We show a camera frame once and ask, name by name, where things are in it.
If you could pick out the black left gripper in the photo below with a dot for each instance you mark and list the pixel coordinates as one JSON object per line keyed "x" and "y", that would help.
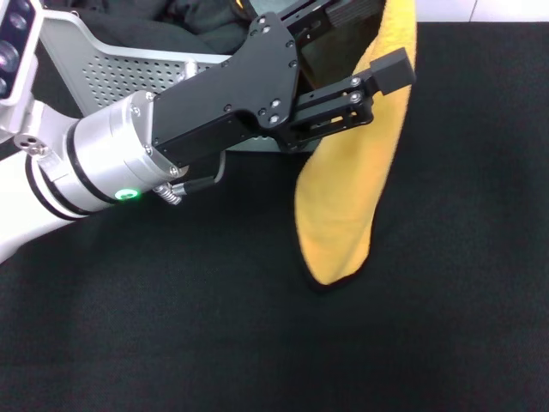
{"x": 240, "y": 94}

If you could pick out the yellow towel with black trim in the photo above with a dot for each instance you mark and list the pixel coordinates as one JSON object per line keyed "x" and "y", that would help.
{"x": 343, "y": 206}

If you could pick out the grey towel with black trim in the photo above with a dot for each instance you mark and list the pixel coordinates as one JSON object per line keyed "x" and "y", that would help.
{"x": 261, "y": 6}

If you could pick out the grey perforated storage basket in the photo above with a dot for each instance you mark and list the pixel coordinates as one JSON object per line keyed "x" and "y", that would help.
{"x": 107, "y": 77}

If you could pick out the black tablecloth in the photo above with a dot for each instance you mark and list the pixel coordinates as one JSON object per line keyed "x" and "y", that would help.
{"x": 257, "y": 343}

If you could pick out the silver wrist plug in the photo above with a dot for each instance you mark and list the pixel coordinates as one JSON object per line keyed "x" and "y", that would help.
{"x": 191, "y": 70}

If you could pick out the black cloth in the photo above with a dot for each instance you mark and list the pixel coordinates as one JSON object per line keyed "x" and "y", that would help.
{"x": 150, "y": 34}

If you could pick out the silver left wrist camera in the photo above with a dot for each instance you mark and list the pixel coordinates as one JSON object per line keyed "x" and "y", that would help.
{"x": 17, "y": 56}

